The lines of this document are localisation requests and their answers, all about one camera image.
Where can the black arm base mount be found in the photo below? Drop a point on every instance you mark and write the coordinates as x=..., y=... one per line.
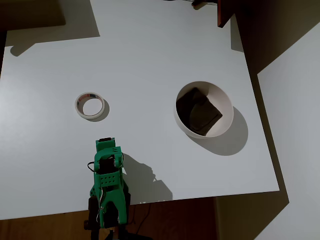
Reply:
x=92, y=207

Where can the white round bowl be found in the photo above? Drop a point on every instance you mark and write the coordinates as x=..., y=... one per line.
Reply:
x=221, y=100

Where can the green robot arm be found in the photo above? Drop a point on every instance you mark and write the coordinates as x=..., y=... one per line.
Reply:
x=111, y=180

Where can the red-brown wooden panel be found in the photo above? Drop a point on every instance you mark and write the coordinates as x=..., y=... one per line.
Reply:
x=223, y=12

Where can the light wooden block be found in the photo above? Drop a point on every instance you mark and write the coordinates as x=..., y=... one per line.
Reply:
x=104, y=233

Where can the dark folded cloth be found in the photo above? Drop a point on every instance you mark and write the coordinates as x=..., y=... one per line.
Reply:
x=200, y=112

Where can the dark furniture piece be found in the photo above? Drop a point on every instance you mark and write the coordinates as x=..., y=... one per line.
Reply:
x=30, y=12

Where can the white masking tape roll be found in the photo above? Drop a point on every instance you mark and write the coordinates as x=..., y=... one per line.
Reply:
x=77, y=107

